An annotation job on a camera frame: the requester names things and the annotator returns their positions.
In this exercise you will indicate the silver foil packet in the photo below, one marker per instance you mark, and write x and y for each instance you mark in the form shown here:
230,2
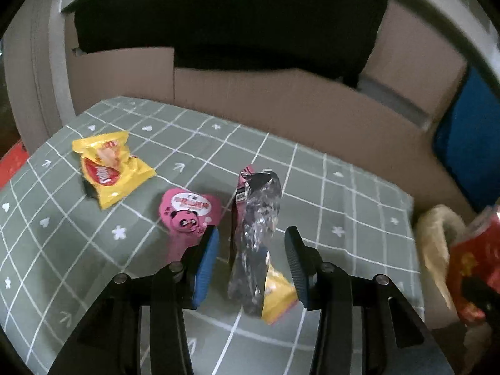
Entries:
258,218

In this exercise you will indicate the large cardboard box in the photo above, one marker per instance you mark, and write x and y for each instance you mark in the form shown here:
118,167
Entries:
273,93

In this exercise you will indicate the red object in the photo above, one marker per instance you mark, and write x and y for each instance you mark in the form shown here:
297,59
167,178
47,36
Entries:
11,162

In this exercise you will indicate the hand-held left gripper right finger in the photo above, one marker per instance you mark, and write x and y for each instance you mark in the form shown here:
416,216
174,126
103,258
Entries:
295,265

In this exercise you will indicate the blue cloth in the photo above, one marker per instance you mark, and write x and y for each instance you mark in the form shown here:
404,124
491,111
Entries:
468,136

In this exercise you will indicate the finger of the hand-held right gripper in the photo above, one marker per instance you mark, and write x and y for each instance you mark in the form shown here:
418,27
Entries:
478,293

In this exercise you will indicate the pink panda print packet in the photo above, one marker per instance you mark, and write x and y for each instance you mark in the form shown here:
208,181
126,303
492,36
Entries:
187,211

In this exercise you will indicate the small yellow packet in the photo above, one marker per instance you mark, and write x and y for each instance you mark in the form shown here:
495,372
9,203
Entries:
277,297

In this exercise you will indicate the red snack bag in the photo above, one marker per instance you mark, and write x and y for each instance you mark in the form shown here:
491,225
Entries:
468,261

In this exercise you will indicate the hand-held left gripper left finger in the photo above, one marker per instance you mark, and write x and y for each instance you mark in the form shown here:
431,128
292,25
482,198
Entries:
207,265

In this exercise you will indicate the dark cloth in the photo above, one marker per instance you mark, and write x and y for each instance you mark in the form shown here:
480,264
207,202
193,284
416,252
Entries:
234,27

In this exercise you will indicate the yellow chip packet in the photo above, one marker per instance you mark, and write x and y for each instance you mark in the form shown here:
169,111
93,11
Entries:
113,156

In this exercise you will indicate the green checked tablecloth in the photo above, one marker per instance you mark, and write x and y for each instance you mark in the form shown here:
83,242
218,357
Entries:
312,187

